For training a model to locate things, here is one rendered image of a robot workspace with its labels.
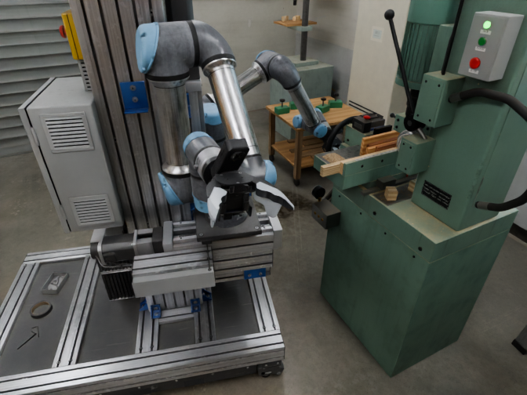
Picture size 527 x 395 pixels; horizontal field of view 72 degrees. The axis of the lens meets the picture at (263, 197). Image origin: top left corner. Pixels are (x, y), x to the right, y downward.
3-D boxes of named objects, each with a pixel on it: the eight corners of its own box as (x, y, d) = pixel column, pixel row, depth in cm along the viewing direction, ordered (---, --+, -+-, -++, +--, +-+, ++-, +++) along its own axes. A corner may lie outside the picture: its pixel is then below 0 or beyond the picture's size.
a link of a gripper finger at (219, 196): (214, 244, 62) (228, 215, 70) (216, 215, 59) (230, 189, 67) (197, 240, 62) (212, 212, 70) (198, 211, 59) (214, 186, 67)
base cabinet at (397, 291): (379, 266, 226) (404, 165, 187) (459, 340, 183) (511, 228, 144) (318, 291, 209) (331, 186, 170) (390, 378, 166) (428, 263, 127)
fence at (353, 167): (451, 145, 163) (455, 133, 160) (454, 146, 162) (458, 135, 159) (342, 175, 140) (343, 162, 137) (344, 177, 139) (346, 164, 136)
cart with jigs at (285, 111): (324, 147, 368) (330, 83, 332) (358, 172, 324) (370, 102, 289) (264, 160, 345) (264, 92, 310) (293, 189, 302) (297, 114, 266)
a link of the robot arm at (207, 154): (227, 146, 82) (192, 148, 78) (235, 154, 78) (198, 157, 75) (225, 175, 85) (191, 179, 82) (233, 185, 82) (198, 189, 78)
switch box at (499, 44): (470, 70, 108) (489, 10, 99) (502, 79, 100) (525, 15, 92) (456, 73, 106) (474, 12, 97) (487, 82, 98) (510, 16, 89)
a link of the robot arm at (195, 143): (212, 157, 94) (210, 125, 89) (228, 176, 86) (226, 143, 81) (183, 163, 91) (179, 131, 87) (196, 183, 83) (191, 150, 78)
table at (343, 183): (401, 134, 188) (404, 123, 185) (451, 158, 165) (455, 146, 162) (300, 158, 165) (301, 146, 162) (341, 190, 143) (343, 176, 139)
